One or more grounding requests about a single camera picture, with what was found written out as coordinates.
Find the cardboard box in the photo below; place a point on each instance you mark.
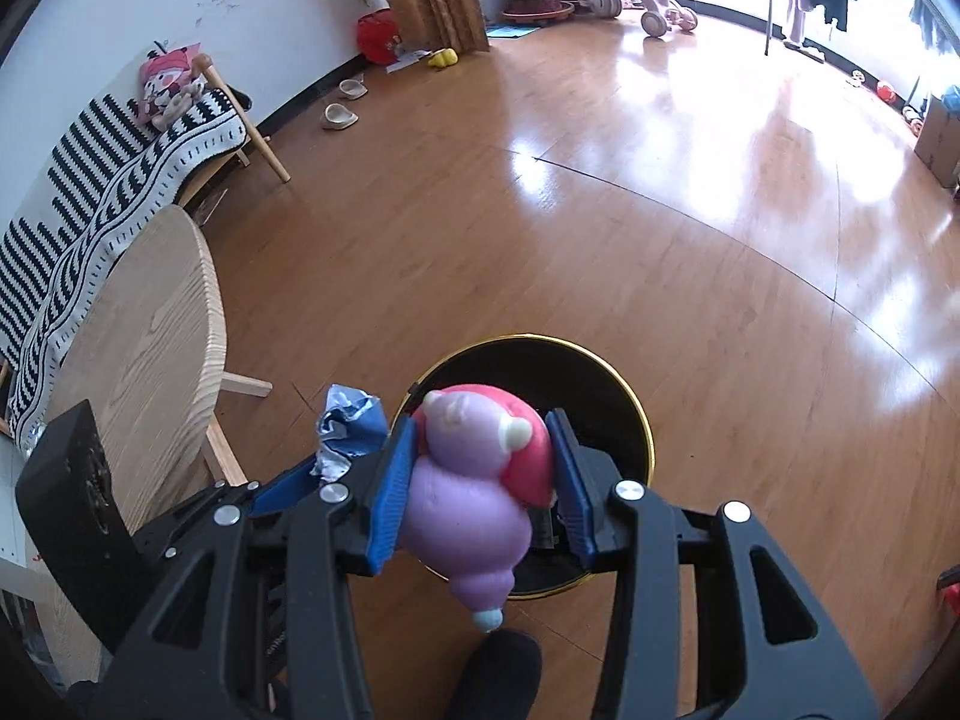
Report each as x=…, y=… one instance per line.
x=937, y=139

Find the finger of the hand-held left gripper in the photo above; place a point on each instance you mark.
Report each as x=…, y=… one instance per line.
x=281, y=491

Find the white paper sheet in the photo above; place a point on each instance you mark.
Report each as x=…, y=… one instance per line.
x=409, y=60

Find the blue white wrapper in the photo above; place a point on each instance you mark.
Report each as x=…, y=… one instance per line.
x=352, y=427

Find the purple pink squishy toy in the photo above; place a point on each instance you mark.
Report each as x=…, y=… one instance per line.
x=465, y=510

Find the black white striped blanket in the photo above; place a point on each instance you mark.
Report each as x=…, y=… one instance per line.
x=97, y=165

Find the person's black slipper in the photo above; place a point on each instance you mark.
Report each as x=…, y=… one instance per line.
x=495, y=675

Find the blue floor mat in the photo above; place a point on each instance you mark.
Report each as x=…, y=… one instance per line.
x=514, y=31

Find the clothes drying rack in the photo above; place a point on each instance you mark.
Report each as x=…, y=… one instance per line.
x=770, y=22

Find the brown plush toy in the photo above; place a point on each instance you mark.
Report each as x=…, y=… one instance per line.
x=178, y=106

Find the wooden frame sofa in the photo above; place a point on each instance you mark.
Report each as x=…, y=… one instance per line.
x=266, y=154

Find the red bag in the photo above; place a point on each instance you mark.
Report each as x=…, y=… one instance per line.
x=375, y=36

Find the black bin with gold rim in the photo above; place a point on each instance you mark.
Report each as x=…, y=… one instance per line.
x=592, y=397

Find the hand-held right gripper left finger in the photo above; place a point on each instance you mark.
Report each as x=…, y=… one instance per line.
x=394, y=495

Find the pink cartoon cushion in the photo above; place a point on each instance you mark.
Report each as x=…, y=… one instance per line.
x=165, y=79

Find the yellow toy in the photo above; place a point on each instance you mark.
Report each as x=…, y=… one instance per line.
x=442, y=58

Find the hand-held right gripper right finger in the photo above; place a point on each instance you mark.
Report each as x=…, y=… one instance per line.
x=570, y=487

